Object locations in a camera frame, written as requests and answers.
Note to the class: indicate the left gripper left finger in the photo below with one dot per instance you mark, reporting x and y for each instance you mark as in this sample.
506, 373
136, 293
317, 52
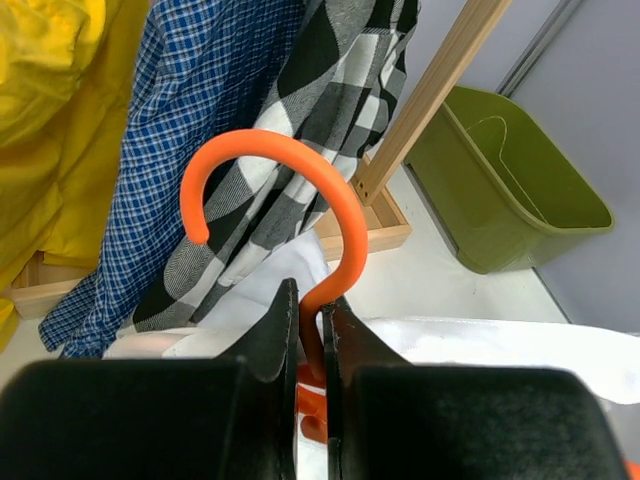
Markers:
230, 417

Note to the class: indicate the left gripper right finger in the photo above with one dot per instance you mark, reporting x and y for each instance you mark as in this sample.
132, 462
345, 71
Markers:
390, 419

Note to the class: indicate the black white checked shirt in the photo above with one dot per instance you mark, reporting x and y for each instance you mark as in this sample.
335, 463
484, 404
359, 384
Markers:
336, 94

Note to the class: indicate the blue checked shirt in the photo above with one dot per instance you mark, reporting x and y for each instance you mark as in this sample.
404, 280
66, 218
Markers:
203, 68

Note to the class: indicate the wooden clothes rack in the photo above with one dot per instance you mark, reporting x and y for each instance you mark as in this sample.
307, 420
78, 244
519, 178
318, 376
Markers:
39, 287

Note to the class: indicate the green plastic basket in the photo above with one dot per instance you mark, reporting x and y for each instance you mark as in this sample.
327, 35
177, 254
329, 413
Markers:
505, 195

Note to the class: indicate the yellow garment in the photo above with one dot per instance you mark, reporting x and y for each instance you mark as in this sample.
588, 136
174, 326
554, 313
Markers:
66, 82

